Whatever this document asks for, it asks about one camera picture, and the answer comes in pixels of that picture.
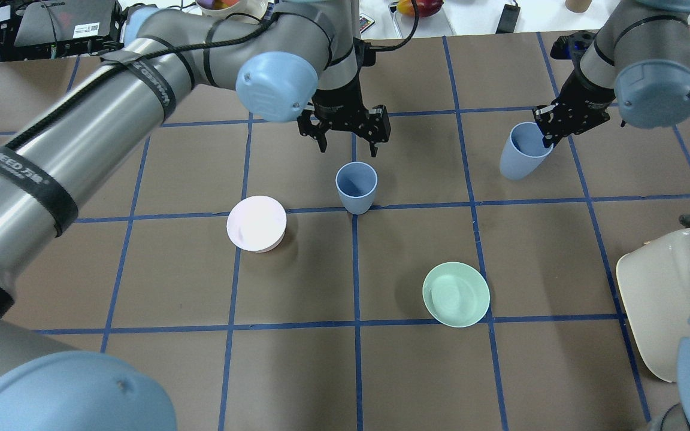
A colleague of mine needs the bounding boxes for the blue cup on table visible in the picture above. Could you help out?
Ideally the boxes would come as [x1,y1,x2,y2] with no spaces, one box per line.
[335,162,379,215]

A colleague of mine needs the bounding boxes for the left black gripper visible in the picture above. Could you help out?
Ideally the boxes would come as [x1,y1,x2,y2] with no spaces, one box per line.
[296,42,391,158]

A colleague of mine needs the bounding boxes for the cream toaster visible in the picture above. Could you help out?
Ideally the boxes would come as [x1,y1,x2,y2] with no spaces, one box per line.
[615,228,690,383]

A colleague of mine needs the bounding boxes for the green bowl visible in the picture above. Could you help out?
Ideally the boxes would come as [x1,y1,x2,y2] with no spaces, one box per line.
[422,262,491,328]

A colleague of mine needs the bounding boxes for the bowl of coloured blocks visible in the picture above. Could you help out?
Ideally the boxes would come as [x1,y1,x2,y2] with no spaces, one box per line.
[195,1,269,23]

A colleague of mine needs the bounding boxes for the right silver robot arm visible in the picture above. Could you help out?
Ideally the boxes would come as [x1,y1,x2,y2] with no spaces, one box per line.
[533,1,690,148]

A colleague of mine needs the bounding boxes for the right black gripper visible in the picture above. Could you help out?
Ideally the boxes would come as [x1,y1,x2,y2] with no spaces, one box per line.
[534,35,615,149]

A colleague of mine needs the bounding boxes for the pink bowl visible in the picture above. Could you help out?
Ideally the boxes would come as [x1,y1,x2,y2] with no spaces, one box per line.
[226,195,288,253]

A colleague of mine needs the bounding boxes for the blue cup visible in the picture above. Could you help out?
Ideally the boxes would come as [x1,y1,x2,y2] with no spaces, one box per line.
[499,122,554,181]
[335,162,379,215]

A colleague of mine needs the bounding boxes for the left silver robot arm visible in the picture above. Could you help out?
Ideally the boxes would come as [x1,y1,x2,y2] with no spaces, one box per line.
[0,1,391,317]

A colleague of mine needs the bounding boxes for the black power adapter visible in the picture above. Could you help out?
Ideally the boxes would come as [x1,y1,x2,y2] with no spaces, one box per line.
[495,2,521,34]

